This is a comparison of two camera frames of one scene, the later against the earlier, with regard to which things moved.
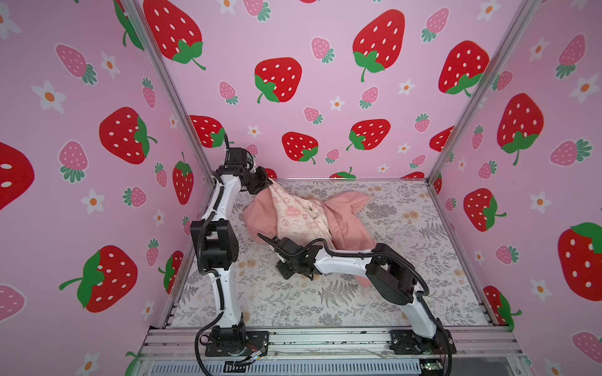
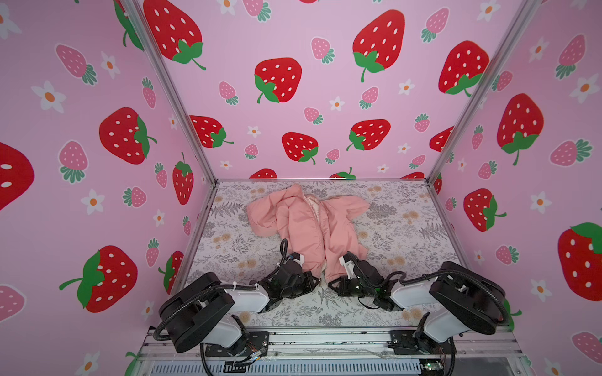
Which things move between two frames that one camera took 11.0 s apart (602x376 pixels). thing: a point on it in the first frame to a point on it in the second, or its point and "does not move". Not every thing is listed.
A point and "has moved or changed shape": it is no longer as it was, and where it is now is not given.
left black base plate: x=238 y=344 does not move
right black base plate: x=406 y=341 does not move
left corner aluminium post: x=135 y=16 does not move
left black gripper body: x=255 y=182 to x=300 y=287
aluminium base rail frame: x=483 y=351 does not move
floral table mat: x=404 y=214 does not move
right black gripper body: x=284 y=268 to x=352 y=287
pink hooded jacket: x=280 y=211 has moved or changed shape
